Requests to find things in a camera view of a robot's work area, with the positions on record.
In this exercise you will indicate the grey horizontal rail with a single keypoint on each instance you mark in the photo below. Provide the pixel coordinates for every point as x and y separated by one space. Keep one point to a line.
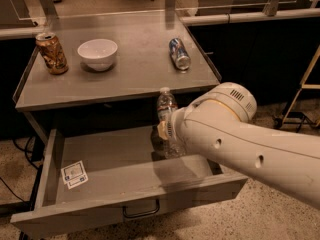
249 17

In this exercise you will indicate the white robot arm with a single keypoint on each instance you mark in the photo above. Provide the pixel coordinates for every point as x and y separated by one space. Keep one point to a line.
217 126

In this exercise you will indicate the blue silver soda can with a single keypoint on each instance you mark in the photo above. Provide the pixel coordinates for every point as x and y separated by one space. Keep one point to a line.
178 54

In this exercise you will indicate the white ceramic bowl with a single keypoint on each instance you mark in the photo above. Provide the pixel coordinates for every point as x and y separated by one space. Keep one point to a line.
97 54

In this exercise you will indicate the grey metal cabinet counter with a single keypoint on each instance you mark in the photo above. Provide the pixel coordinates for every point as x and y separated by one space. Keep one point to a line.
143 64

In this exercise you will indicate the black drawer handle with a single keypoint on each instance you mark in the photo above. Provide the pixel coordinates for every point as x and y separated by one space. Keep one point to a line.
141 208

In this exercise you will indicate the clear plastic water bottle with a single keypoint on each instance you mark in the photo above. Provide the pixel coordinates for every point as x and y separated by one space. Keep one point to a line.
167 104

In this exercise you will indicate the grey open top drawer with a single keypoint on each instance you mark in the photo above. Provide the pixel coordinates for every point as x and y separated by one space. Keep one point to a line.
122 166

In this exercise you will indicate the brown soda can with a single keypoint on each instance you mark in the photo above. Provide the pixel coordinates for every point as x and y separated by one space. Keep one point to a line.
52 52

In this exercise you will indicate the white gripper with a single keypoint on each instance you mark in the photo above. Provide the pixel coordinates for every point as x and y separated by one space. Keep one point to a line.
171 128

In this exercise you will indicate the white fiducial tag card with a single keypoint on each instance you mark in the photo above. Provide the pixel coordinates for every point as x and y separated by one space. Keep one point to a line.
74 175

